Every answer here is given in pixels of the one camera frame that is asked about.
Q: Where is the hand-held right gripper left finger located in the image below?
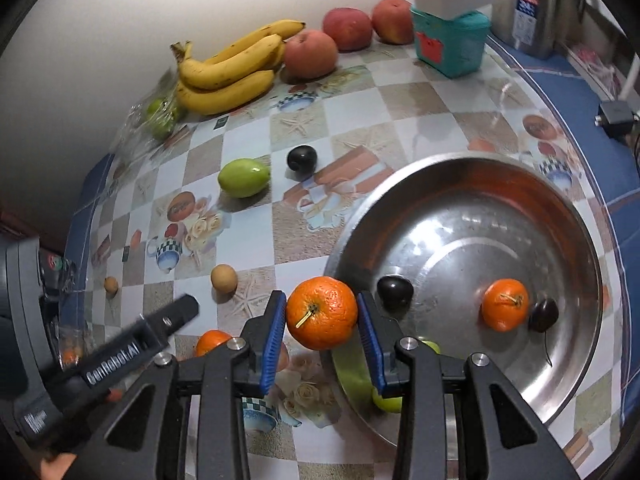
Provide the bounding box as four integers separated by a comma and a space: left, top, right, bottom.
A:
65, 290, 289, 480

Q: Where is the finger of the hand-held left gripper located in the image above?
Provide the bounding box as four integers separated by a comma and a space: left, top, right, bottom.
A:
132, 294, 200, 348

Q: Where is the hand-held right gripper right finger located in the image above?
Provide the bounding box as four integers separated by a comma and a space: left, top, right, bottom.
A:
356, 290, 576, 480

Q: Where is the orange tangerine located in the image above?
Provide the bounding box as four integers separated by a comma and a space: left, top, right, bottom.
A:
481, 279, 530, 333
195, 329, 233, 357
286, 276, 360, 351

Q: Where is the smooth green guava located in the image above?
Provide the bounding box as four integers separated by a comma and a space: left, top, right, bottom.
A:
370, 340, 443, 413

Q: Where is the large brown longan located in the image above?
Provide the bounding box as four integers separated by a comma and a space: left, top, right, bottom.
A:
210, 264, 238, 293

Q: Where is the pointed green guava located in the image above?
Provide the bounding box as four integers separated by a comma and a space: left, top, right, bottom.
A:
217, 158, 271, 198

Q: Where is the large steel basin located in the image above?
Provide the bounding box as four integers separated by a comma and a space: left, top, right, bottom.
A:
322, 152, 613, 456

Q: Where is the dark plum with long stem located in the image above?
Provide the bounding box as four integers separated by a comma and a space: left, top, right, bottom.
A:
528, 297, 560, 368

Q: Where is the small red green badge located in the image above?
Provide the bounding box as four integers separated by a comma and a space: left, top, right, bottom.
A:
42, 252, 76, 286

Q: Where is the clear bag of green fruit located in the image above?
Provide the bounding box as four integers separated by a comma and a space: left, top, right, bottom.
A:
112, 85, 188, 161

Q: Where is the yellow banana bunch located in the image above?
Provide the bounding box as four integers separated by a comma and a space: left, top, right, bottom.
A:
170, 19, 307, 117

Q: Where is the pale red apple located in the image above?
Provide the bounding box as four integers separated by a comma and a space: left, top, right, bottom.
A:
283, 29, 340, 80

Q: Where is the teal plastic box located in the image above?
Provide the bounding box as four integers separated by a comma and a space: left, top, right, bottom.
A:
410, 5, 492, 79

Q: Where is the blue striped tablecloth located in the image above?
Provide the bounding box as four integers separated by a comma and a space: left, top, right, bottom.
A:
487, 35, 640, 281

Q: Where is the dark red apple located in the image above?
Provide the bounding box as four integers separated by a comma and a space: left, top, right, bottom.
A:
322, 7, 374, 52

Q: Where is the black charger adapter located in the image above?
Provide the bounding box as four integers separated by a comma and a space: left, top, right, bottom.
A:
595, 100, 638, 136

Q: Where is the pink white plastic packet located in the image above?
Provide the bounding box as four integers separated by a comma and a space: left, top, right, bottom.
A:
570, 42, 626, 96

